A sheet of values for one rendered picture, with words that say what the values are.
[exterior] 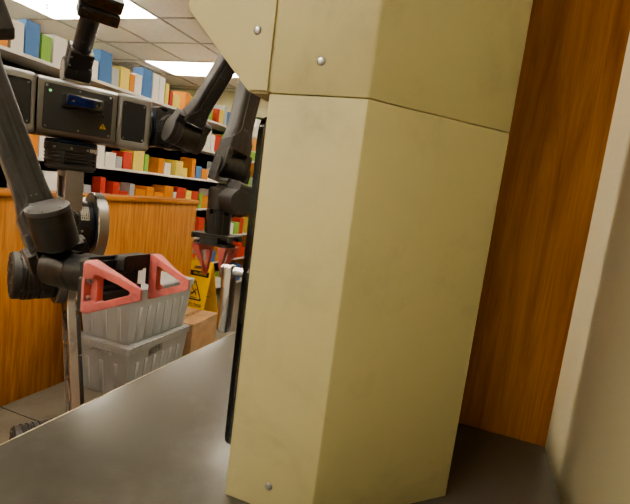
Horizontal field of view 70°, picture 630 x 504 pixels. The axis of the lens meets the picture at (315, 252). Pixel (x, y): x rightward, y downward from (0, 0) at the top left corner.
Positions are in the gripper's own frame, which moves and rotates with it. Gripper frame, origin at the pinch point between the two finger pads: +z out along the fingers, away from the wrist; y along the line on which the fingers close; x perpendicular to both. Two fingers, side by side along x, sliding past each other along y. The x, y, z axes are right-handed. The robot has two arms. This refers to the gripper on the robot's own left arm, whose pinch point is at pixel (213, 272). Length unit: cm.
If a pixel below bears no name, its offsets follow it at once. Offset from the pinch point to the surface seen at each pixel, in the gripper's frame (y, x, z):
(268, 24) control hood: 32, -46, -37
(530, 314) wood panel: 66, -9, -5
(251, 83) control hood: 30, -46, -31
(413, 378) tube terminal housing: 51, -38, 0
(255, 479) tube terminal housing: 36, -46, 13
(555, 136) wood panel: 65, -9, -34
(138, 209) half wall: -162, 163, 2
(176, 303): -117, 152, 58
